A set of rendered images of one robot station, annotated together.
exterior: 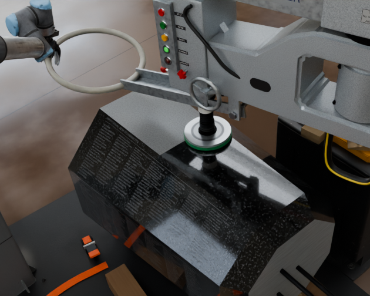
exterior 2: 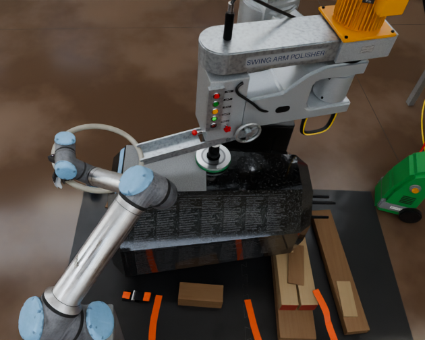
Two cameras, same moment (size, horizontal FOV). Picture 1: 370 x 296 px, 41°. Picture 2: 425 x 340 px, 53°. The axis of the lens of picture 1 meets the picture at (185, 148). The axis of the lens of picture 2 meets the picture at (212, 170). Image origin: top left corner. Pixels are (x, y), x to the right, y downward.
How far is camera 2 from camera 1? 1.74 m
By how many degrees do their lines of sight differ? 43
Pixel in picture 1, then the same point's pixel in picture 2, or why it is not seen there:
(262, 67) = (287, 98)
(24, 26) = (78, 165)
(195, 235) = (267, 218)
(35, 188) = not seen: hidden behind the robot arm
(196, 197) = (253, 197)
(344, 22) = (350, 56)
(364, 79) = (348, 79)
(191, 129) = (204, 161)
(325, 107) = (316, 102)
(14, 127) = not seen: outside the picture
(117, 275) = (185, 291)
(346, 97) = (335, 92)
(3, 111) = not seen: outside the picture
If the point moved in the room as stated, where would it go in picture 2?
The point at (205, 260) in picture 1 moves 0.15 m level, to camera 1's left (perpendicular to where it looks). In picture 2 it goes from (282, 227) to (271, 245)
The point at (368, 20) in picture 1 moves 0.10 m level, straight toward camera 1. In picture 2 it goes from (363, 51) to (378, 63)
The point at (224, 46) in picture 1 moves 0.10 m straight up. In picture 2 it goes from (258, 97) to (261, 82)
